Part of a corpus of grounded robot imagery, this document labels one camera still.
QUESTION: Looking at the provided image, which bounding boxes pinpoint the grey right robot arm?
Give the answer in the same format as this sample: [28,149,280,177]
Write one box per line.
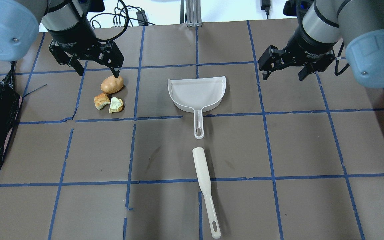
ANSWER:
[258,0,384,88]

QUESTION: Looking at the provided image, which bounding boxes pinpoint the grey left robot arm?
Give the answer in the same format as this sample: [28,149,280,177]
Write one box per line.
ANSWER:
[0,0,126,77]

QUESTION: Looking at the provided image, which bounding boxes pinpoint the black power adapter on desk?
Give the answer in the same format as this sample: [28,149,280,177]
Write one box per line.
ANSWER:
[136,10,148,26]

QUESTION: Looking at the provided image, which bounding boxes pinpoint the pale bread piece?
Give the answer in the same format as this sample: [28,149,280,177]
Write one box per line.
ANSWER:
[109,97,124,114]

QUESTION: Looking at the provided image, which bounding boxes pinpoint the brown potato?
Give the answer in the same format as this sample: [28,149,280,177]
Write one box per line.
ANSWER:
[100,76,124,94]

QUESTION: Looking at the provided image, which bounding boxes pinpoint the white plastic dustpan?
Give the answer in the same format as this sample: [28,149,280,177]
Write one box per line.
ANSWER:
[167,76,226,139]

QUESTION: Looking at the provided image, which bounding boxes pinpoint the aluminium frame post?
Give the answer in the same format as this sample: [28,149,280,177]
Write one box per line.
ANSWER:
[180,0,202,27]

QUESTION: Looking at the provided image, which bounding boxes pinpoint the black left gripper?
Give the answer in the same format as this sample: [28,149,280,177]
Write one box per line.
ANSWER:
[49,20,124,78]

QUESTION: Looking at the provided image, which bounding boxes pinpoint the orange bread piece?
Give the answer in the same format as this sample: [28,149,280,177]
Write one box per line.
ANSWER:
[93,93,111,110]

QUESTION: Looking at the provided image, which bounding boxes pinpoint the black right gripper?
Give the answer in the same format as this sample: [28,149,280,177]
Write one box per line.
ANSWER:
[258,27,335,81]

